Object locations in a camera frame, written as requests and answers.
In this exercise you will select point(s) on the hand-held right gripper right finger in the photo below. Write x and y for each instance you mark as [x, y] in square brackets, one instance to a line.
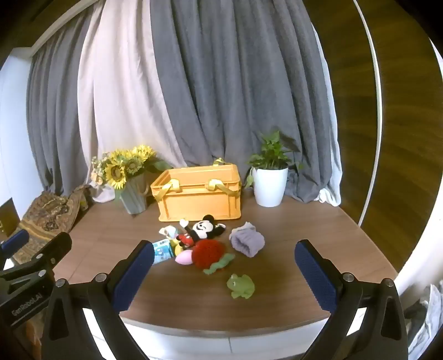
[316, 280]

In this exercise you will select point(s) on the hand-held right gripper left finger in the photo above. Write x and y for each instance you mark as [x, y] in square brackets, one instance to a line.
[133, 277]

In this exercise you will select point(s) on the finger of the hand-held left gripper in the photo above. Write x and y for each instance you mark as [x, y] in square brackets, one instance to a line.
[52, 251]
[14, 242]

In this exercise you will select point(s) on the fluffy purple sock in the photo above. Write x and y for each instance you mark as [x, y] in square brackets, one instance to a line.
[247, 240]

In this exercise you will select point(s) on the mouse plush toy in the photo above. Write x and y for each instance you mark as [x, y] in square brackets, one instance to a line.
[202, 228]

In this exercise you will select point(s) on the pink soft toy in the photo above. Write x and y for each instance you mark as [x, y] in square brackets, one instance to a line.
[184, 258]

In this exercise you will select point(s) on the dark brown box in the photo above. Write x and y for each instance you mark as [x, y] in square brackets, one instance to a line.
[7, 216]

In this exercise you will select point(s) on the patterned brown cloth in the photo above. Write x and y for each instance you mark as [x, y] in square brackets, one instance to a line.
[48, 214]

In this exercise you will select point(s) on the blue and white packet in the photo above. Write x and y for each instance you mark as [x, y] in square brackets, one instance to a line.
[162, 251]

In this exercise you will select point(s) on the green frog toy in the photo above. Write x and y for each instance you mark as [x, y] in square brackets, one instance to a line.
[240, 285]

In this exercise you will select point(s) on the red crochet strawberry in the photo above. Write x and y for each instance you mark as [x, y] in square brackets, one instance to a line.
[207, 254]

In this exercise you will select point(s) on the grey ribbed vase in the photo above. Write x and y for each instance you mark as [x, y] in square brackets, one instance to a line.
[133, 197]

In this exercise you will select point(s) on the white plant pot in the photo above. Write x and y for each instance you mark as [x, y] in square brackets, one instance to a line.
[270, 187]

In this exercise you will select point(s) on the sunflower bouquet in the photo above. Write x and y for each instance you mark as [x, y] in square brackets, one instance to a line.
[119, 166]

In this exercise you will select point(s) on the white curtain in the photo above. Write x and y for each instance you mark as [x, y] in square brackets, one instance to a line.
[330, 166]
[121, 104]

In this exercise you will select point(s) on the crumpled white cloth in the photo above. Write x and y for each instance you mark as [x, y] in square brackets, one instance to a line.
[427, 322]

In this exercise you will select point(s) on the grey curtain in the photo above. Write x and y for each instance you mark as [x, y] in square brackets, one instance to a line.
[235, 86]
[55, 114]

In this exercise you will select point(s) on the green potted plant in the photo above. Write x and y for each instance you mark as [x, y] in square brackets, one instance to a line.
[273, 152]

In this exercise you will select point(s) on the white curved tube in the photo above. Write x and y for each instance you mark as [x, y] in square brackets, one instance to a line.
[375, 104]

